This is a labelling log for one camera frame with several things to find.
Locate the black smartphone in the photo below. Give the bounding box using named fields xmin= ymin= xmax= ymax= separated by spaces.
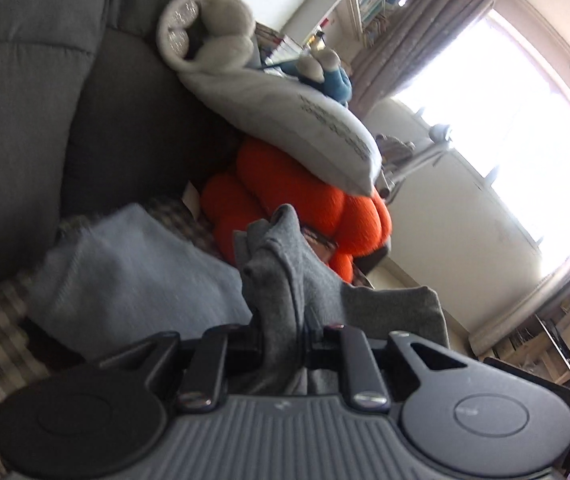
xmin=301 ymin=226 xmax=338 ymax=261

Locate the beige plush toy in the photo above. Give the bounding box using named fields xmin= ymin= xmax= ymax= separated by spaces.
xmin=156 ymin=0 xmax=257 ymax=68

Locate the orange knotted ball cushion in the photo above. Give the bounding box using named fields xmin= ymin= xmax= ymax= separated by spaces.
xmin=200 ymin=137 xmax=393 ymax=283

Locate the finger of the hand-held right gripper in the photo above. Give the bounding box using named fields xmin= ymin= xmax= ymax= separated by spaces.
xmin=484 ymin=356 xmax=570 ymax=386

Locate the dark grey sofa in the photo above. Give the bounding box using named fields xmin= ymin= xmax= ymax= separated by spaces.
xmin=0 ymin=0 xmax=246 ymax=296

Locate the blue plush toy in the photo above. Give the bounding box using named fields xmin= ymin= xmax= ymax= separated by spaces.
xmin=265 ymin=47 xmax=355 ymax=108

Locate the grey t-shirt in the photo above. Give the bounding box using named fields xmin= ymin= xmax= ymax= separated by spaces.
xmin=233 ymin=204 xmax=450 ymax=396

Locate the white office chair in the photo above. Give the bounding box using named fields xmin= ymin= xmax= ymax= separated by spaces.
xmin=375 ymin=122 xmax=453 ymax=201

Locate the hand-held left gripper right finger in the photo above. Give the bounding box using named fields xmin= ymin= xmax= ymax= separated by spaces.
xmin=306 ymin=326 xmax=480 ymax=411

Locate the grey patterned curtain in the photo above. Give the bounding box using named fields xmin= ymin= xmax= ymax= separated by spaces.
xmin=347 ymin=0 xmax=506 ymax=116
xmin=468 ymin=240 xmax=570 ymax=361

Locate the white printed pillow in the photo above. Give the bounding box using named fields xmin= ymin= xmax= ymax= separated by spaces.
xmin=175 ymin=57 xmax=383 ymax=197

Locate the wooden shelf unit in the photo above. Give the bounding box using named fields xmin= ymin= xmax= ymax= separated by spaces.
xmin=485 ymin=285 xmax=570 ymax=386

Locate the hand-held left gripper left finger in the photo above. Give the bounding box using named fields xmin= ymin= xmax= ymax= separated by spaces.
xmin=92 ymin=325 xmax=265 ymax=413

